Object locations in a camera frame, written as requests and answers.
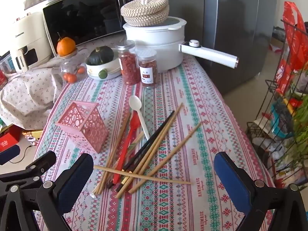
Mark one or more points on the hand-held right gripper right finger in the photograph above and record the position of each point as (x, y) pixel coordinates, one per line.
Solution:
(231, 182)

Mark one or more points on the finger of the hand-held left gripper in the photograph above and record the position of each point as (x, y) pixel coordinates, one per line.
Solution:
(8, 155)
(44, 160)

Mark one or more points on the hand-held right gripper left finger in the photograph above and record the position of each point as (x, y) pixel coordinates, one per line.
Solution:
(74, 182)

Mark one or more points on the pink perforated utensil holder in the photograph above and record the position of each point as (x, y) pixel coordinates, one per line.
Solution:
(93, 130)

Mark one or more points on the red plastic spoon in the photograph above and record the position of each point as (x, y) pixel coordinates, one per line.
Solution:
(125, 149)

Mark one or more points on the black chopstick with gold band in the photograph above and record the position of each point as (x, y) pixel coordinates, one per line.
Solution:
(155, 136)
(151, 137)

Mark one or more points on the white plastic spoon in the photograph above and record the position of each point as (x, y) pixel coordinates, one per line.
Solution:
(134, 103)

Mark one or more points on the red box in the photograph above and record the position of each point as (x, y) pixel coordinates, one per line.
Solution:
(9, 139)

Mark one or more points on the clear plastic scrap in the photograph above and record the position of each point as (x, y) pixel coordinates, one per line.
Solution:
(93, 194)

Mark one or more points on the gold patterned box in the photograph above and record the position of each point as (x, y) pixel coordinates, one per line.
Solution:
(32, 137)

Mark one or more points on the white plastic bag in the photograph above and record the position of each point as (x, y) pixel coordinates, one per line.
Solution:
(284, 170)

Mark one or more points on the white floral cloth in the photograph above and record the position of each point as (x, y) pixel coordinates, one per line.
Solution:
(26, 96)

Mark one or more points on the patterned tablecloth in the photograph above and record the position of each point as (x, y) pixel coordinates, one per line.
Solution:
(168, 209)

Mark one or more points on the blue packet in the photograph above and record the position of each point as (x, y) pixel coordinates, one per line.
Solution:
(281, 125)

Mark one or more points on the red packet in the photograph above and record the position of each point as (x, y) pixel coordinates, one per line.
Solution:
(2, 77)

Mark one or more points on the small tangerine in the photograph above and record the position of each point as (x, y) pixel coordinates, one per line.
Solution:
(69, 77)
(81, 70)

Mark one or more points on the clear plastic container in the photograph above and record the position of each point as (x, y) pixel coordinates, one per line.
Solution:
(6, 65)

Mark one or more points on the green leafy plant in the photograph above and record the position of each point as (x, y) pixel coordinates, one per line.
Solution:
(300, 115)

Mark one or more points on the clear glass jar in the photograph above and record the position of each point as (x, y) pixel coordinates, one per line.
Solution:
(68, 66)

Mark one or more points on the small green round fruit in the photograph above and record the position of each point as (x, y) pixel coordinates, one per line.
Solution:
(103, 74)

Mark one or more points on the white ceramic bowl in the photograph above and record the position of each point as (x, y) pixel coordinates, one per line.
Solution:
(112, 72)

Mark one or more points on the large orange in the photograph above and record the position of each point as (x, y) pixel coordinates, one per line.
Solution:
(66, 47)

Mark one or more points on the green squash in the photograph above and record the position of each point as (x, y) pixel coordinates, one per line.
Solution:
(99, 56)

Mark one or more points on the cream air fryer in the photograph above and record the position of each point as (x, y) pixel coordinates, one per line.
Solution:
(31, 33)

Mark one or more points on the jar of red berries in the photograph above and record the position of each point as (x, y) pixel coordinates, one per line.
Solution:
(130, 67)

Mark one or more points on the labelled jar of dried fruit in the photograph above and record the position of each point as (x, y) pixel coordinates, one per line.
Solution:
(148, 65)

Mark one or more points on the microwave oven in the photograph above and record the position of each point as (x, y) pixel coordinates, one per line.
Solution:
(84, 16)

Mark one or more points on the cardboard box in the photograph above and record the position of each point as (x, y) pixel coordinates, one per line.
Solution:
(276, 36)

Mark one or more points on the grey refrigerator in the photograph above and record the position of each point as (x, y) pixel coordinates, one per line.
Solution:
(228, 28)

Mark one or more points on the red plastic bag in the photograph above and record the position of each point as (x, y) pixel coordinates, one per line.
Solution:
(292, 41)

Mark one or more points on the woven lidded basket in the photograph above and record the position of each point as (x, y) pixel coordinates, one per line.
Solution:
(144, 14)

